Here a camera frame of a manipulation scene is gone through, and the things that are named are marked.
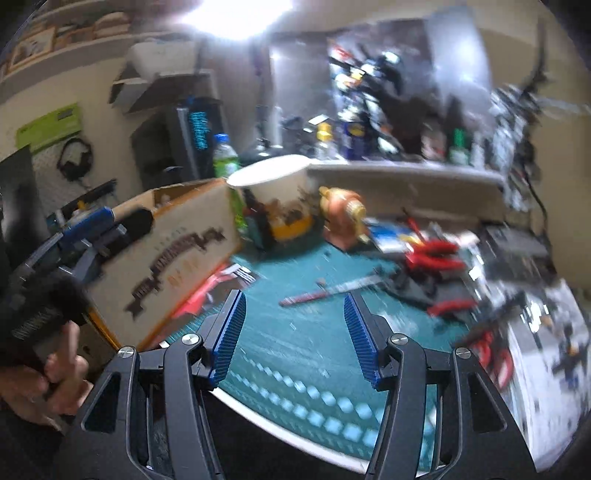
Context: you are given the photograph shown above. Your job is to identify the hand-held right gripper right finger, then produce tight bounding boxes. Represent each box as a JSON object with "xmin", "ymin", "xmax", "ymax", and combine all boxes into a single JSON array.
[{"xmin": 343, "ymin": 293, "xmax": 539, "ymax": 480}]

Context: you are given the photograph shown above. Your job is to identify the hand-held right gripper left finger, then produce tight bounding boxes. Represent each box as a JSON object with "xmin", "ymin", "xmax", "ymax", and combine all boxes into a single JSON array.
[{"xmin": 55, "ymin": 290, "xmax": 247, "ymax": 480}]

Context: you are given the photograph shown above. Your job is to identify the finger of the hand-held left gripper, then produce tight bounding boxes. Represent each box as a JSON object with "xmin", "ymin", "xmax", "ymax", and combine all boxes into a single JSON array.
[
  {"xmin": 81, "ymin": 226, "xmax": 134, "ymax": 282},
  {"xmin": 55, "ymin": 207, "xmax": 116, "ymax": 243}
]

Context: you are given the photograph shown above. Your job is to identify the black cylindrical object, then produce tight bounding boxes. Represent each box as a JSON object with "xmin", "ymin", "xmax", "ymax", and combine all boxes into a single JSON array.
[{"xmin": 117, "ymin": 208, "xmax": 154, "ymax": 241}]

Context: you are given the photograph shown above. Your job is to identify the brown cardboard box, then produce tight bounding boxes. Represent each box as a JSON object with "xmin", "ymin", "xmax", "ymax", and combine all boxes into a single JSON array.
[{"xmin": 88, "ymin": 179, "xmax": 243, "ymax": 352}]

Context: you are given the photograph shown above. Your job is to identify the person's left hand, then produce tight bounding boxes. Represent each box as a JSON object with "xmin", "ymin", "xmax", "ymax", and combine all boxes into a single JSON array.
[{"xmin": 0, "ymin": 318, "xmax": 93, "ymax": 425}]

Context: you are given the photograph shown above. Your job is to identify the black and red booklet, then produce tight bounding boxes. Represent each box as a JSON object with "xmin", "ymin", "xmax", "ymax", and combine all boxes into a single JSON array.
[{"xmin": 171, "ymin": 263, "xmax": 259, "ymax": 319}]

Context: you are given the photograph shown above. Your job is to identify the green cutting mat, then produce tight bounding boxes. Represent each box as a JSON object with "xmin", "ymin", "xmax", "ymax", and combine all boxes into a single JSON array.
[{"xmin": 161, "ymin": 235, "xmax": 462, "ymax": 467}]

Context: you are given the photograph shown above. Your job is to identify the red and silver craft knife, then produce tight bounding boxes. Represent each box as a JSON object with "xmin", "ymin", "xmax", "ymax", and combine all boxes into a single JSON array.
[{"xmin": 278, "ymin": 272, "xmax": 384, "ymax": 308}]

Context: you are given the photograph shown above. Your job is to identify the black headphones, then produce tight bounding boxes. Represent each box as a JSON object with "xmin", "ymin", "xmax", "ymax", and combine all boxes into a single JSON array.
[{"xmin": 58, "ymin": 137, "xmax": 93, "ymax": 181}]

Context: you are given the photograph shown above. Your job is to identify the black computer tower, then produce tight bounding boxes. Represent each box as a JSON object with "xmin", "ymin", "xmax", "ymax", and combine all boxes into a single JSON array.
[{"xmin": 130, "ymin": 95, "xmax": 232, "ymax": 185}]

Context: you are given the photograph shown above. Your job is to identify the green box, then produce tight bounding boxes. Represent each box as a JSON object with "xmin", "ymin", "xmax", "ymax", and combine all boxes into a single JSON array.
[{"xmin": 16, "ymin": 104, "xmax": 84, "ymax": 153}]

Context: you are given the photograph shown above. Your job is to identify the blue parts packet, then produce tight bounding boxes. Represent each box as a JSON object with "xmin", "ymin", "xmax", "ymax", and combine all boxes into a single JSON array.
[{"xmin": 369, "ymin": 222, "xmax": 402, "ymax": 252}]

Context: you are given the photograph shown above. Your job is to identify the orange crank pencil sharpener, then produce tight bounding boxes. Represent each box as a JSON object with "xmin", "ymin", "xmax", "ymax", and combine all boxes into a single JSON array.
[{"xmin": 318, "ymin": 186, "xmax": 370, "ymax": 252}]

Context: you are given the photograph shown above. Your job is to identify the red scissors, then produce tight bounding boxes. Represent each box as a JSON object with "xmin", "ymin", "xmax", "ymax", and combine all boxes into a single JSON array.
[{"xmin": 466, "ymin": 330, "xmax": 513, "ymax": 386}]

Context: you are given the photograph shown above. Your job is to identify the green drink plastic bottle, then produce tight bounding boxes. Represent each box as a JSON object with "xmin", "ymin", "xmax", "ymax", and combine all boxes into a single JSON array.
[{"xmin": 212, "ymin": 134, "xmax": 247, "ymax": 236}]

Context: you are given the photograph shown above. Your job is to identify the white paper bucket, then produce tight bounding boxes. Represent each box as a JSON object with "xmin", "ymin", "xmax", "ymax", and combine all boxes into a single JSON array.
[{"xmin": 226, "ymin": 154, "xmax": 319, "ymax": 241}]

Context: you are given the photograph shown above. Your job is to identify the white shelf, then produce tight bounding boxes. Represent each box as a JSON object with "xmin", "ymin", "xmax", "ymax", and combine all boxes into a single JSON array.
[{"xmin": 307, "ymin": 159, "xmax": 506, "ymax": 190}]

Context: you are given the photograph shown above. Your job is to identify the black box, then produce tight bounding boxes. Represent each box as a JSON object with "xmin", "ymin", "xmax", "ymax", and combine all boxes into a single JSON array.
[{"xmin": 480, "ymin": 226, "xmax": 550, "ymax": 273}]

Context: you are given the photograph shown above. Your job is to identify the white storage box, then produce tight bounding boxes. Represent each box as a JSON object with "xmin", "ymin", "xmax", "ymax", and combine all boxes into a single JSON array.
[{"xmin": 124, "ymin": 39, "xmax": 199, "ymax": 79}]

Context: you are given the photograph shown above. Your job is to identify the blue and yellow spray can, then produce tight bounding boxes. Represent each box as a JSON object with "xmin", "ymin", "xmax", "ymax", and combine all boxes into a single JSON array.
[{"xmin": 344, "ymin": 120, "xmax": 368, "ymax": 160}]

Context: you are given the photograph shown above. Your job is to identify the clear bottle with yellow cap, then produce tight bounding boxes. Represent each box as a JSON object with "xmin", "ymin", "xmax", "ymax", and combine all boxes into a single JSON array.
[{"xmin": 316, "ymin": 122, "xmax": 334, "ymax": 160}]

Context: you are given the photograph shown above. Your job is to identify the printed instruction manual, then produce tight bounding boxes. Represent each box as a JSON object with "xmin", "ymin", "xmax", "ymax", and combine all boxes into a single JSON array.
[{"xmin": 503, "ymin": 277, "xmax": 587, "ymax": 462}]

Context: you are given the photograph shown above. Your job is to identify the brown glass bottle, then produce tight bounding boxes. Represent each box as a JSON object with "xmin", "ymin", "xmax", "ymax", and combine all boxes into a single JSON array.
[{"xmin": 418, "ymin": 124, "xmax": 446, "ymax": 160}]

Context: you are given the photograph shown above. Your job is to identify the green cap bottle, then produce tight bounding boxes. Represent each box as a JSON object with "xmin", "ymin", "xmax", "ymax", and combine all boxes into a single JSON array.
[{"xmin": 450, "ymin": 129, "xmax": 472, "ymax": 164}]

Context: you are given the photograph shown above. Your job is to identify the white robot model figure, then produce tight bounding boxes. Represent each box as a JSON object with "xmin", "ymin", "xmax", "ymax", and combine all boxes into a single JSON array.
[{"xmin": 330, "ymin": 44, "xmax": 407, "ymax": 158}]

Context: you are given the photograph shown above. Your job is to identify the ceiling light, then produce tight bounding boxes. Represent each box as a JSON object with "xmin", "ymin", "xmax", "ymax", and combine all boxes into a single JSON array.
[{"xmin": 180, "ymin": 0, "xmax": 296, "ymax": 38}]

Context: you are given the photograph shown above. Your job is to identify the silver winged model figure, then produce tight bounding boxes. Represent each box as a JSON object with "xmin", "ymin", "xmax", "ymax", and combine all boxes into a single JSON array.
[{"xmin": 489, "ymin": 28, "xmax": 591, "ymax": 204}]

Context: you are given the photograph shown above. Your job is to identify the red handled nipper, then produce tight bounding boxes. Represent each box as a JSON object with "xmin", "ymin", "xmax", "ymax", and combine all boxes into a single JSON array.
[{"xmin": 429, "ymin": 298, "xmax": 478, "ymax": 318}]

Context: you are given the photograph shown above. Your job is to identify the red handled pliers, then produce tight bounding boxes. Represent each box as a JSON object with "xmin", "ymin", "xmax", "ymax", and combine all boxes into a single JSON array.
[
  {"xmin": 411, "ymin": 240, "xmax": 458, "ymax": 259},
  {"xmin": 406, "ymin": 256, "xmax": 462, "ymax": 274}
]

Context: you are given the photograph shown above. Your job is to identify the wooden wall shelf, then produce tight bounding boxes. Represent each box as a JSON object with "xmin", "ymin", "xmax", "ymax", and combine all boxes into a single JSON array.
[{"xmin": 111, "ymin": 69, "xmax": 218, "ymax": 114}]

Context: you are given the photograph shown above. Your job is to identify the long wall shelf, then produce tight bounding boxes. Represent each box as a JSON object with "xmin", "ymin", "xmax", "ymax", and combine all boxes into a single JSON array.
[{"xmin": 0, "ymin": 0, "xmax": 134, "ymax": 81}]

